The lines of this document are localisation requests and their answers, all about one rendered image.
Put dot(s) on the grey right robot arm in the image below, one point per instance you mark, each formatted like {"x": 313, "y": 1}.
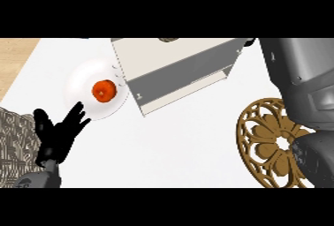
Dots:
{"x": 305, "y": 76}

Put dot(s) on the brown round object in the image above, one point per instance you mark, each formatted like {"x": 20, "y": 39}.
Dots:
{"x": 169, "y": 39}

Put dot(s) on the grey patterned woven basket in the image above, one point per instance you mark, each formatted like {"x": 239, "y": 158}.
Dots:
{"x": 16, "y": 147}

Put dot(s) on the orange fruit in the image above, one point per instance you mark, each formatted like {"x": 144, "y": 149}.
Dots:
{"x": 104, "y": 91}

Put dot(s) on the gold openwork round placemat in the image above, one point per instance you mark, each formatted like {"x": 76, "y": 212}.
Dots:
{"x": 268, "y": 132}

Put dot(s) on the white and grey tiered shelf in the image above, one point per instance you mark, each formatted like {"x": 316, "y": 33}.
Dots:
{"x": 174, "y": 67}

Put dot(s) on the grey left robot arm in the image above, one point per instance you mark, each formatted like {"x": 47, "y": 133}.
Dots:
{"x": 42, "y": 179}

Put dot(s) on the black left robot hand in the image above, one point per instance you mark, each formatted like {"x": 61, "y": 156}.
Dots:
{"x": 58, "y": 134}

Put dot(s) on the white round plate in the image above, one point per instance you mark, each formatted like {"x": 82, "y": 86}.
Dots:
{"x": 81, "y": 88}

